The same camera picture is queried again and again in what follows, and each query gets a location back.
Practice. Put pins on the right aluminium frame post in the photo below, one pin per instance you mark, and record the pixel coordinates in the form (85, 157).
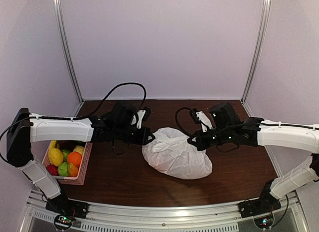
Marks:
(265, 13)

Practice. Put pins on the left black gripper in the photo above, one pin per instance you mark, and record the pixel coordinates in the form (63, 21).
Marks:
(141, 139)

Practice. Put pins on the pink perforated basket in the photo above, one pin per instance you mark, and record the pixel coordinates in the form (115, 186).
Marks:
(67, 147)

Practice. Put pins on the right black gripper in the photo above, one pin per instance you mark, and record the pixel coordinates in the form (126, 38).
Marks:
(203, 145)

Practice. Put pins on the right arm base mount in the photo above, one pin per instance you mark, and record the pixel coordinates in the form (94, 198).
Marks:
(262, 212)

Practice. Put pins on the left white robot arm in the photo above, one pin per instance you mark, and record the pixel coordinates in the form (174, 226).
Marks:
(28, 128)

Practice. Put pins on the front aluminium rail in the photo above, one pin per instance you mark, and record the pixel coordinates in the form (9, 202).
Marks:
(223, 217)

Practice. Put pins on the white plastic bag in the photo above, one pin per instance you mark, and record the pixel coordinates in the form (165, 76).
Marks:
(170, 153)

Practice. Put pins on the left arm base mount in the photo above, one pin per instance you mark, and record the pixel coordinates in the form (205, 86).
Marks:
(68, 211)

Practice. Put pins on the yellow orange fruit toy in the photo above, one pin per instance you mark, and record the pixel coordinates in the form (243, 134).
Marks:
(72, 170)

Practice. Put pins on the yellow lemon toy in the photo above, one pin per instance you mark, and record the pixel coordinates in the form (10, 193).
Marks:
(55, 155)

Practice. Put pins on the red fruit toy in basket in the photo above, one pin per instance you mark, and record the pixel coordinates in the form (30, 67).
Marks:
(52, 169)

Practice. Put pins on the aluminium frame post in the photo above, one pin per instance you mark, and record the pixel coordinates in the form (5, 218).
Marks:
(66, 50)
(265, 13)

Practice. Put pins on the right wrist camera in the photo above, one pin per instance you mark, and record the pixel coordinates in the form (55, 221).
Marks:
(200, 118)

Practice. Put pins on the orange fruit in basket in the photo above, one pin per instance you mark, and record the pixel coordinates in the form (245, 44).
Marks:
(74, 158)

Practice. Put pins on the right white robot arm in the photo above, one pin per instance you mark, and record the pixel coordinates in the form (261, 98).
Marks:
(295, 136)

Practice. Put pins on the pale yellow fruit toy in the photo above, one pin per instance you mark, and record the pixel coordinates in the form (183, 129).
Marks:
(79, 149)

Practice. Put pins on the light green apple toy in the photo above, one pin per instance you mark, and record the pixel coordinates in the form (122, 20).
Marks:
(63, 169)

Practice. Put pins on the left aluminium frame post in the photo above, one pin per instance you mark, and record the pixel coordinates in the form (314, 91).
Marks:
(66, 50)

